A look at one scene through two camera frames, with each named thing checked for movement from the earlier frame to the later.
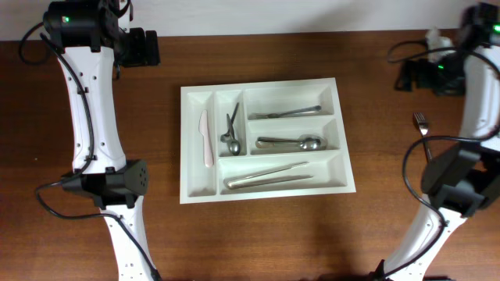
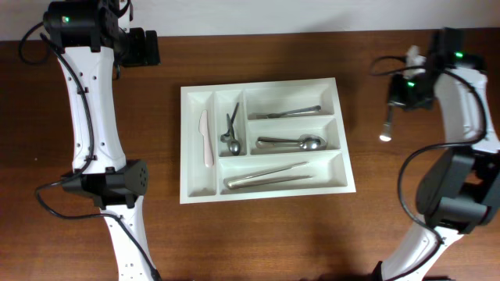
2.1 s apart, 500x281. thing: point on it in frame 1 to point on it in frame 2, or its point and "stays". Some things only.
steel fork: (252, 116) stays
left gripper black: (152, 47) stays
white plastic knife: (203, 127) stays
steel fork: (423, 127) to (386, 135)
